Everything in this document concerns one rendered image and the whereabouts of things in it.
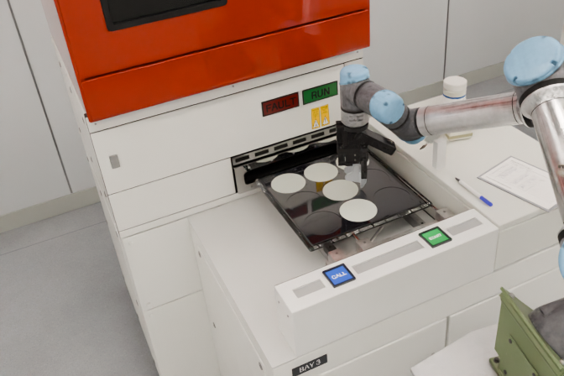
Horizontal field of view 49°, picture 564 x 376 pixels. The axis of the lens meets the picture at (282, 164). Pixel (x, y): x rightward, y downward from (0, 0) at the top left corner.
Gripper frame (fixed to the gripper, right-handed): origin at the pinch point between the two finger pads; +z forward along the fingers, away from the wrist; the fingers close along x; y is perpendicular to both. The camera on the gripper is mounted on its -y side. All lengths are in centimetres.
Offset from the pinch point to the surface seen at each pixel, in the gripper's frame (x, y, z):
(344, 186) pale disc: -1.4, 5.5, 1.9
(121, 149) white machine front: 4, 65, -18
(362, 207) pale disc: 8.7, 1.1, 2.0
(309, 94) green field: -20.4, 13.9, -18.7
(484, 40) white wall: -241, -100, 62
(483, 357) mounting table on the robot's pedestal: 54, -21, 10
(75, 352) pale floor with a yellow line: -24, 115, 92
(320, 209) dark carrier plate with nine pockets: 8.4, 12.8, 1.9
